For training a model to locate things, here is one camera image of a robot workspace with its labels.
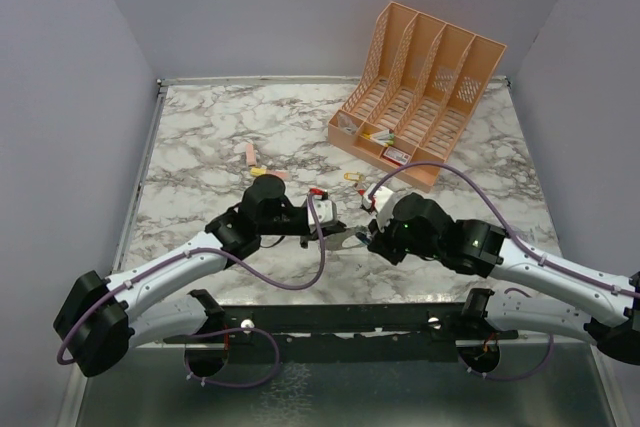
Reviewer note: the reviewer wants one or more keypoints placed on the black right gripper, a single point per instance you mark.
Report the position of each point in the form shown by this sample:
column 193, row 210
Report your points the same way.
column 380, row 242

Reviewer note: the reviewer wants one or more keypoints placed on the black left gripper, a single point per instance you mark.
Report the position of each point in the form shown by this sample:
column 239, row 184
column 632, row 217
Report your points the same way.
column 329, row 230

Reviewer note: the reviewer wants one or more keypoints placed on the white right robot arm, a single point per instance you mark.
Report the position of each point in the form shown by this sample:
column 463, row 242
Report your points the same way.
column 578, row 302

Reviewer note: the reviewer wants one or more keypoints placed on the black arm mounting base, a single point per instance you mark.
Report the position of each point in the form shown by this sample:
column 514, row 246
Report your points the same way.
column 344, row 333

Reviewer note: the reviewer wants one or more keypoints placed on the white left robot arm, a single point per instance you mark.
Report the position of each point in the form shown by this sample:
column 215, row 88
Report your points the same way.
column 103, row 317

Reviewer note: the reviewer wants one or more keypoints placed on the yellow key tag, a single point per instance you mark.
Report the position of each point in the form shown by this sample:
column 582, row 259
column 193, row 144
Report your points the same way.
column 353, row 176

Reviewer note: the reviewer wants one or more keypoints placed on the red white small box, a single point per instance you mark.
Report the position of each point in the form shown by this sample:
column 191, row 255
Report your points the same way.
column 395, row 156

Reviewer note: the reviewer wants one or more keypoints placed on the coloured markers in organizer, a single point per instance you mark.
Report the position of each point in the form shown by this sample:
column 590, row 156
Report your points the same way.
column 385, row 137

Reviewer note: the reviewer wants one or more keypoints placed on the yellow capped pink tube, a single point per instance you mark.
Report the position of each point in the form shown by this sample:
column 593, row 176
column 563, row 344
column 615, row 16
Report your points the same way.
column 258, row 171

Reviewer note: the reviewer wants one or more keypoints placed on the clear plastic bag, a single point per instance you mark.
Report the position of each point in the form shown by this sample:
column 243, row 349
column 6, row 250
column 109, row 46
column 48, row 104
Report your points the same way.
column 346, row 124

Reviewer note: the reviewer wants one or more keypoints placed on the pink eraser stick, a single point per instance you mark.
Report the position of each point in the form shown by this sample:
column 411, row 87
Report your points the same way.
column 250, row 155

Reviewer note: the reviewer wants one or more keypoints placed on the peach plastic file organizer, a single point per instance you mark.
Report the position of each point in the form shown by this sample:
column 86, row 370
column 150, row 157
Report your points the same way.
column 423, row 79

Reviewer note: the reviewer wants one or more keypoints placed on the white paper label card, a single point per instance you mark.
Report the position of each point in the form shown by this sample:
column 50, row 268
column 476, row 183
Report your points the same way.
column 529, row 234

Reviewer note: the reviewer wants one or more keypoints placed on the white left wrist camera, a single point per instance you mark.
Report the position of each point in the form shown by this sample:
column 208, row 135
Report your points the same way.
column 322, row 211

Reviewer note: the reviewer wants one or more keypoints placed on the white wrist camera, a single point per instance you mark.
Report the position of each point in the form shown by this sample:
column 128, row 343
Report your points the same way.
column 322, row 211
column 381, row 204

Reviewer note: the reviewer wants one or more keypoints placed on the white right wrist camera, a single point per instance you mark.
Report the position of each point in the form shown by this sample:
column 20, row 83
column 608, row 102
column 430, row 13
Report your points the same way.
column 381, row 204

